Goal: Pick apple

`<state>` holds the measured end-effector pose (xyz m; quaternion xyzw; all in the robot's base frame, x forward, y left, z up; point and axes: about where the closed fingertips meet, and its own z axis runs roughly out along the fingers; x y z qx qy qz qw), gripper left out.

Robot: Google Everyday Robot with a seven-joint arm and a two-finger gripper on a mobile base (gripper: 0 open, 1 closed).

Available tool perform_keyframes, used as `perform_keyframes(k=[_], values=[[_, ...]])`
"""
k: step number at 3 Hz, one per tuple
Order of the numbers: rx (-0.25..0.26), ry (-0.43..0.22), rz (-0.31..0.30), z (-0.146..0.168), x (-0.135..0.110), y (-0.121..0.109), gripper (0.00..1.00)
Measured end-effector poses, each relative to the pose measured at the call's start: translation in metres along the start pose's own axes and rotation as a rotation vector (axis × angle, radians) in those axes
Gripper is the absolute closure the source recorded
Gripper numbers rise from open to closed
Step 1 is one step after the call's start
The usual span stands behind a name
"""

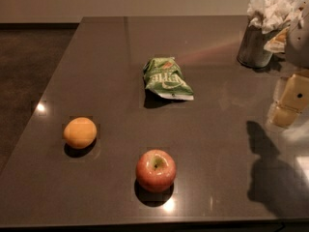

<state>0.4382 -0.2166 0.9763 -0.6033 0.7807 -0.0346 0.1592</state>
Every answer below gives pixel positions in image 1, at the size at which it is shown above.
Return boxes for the orange fruit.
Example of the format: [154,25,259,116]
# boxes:
[63,117,98,149]

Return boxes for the crumpled white paper tissues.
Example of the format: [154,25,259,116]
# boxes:
[246,0,309,54]

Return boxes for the green chip bag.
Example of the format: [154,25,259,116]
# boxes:
[143,57,194,101]

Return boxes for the metal can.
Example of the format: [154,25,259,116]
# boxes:
[237,26,279,69]

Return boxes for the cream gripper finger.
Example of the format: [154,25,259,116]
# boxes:
[269,73,309,129]

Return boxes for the red apple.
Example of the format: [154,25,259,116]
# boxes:
[135,149,177,193]

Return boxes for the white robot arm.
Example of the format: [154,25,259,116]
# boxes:
[268,6,309,128]

